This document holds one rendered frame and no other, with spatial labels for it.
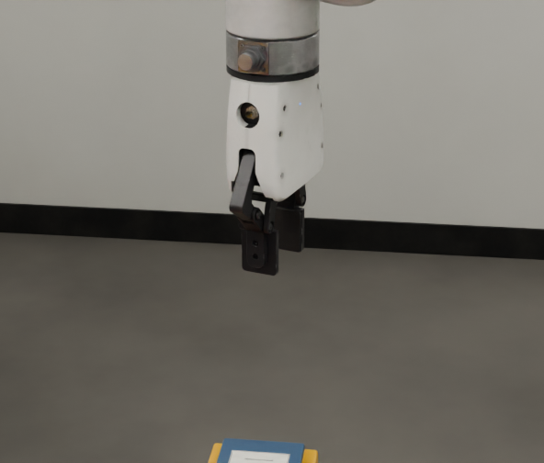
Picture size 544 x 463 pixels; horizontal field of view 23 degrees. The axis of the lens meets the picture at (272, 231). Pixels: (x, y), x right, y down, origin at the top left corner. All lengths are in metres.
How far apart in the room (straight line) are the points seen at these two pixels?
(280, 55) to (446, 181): 3.49
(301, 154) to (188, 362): 2.81
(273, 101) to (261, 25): 0.06
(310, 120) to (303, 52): 0.07
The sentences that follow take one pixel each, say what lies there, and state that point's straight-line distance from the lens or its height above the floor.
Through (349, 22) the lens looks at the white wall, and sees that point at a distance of 4.38.
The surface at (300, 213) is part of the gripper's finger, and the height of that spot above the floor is 1.40.
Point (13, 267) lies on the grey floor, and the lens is 4.56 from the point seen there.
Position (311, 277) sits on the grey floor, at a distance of 4.40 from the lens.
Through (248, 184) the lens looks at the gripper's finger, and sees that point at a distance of 1.06.
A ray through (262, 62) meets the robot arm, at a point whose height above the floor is 1.55.
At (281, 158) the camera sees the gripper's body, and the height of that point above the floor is 1.48.
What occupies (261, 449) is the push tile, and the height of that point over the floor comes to 0.97.
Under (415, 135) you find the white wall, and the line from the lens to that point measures 4.47.
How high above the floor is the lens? 1.83
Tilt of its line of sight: 23 degrees down
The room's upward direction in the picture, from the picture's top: straight up
